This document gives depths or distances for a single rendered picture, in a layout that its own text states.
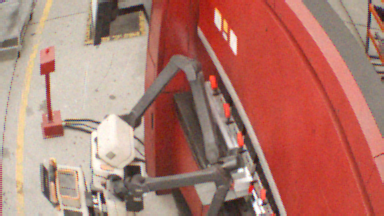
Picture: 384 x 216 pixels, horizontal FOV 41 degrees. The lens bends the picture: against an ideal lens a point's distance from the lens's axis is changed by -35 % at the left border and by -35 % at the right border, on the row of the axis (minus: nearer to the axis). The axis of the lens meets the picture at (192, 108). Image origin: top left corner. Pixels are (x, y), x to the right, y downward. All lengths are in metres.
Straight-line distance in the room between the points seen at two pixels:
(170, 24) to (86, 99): 1.78
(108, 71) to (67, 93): 0.47
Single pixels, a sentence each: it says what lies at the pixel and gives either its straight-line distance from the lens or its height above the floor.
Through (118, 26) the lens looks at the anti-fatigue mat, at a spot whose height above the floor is 0.01.
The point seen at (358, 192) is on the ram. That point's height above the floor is 2.07.
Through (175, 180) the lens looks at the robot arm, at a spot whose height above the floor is 1.33.
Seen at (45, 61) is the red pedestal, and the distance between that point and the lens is 4.70.
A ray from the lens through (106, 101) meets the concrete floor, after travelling 5.48.
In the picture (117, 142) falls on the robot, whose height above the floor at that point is 1.38.
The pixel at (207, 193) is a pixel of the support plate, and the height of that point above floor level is 1.00.
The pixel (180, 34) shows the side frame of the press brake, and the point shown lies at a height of 1.29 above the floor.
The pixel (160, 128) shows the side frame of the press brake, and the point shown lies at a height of 0.64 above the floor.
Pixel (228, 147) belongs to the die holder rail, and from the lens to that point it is 3.81.
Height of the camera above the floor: 3.65
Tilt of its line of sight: 42 degrees down
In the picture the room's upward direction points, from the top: 4 degrees clockwise
